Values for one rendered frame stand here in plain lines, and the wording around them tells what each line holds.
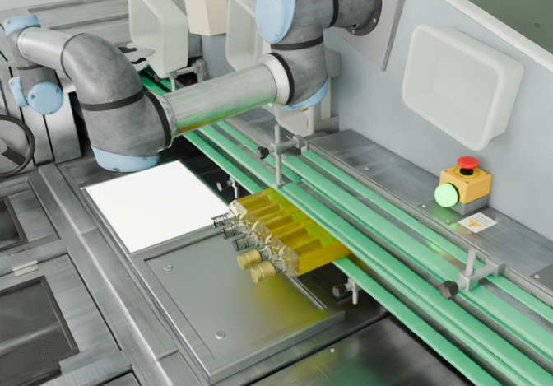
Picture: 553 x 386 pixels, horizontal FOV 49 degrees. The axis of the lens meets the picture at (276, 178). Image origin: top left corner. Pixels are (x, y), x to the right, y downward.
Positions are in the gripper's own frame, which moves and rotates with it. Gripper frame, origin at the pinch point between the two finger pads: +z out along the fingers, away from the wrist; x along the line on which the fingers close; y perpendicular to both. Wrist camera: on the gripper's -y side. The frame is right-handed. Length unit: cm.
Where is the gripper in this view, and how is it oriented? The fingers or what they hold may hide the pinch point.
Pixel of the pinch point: (151, 55)
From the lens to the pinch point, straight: 166.9
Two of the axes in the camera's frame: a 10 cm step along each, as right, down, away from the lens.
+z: 8.5, -3.7, 3.7
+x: 0.1, 7.2, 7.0
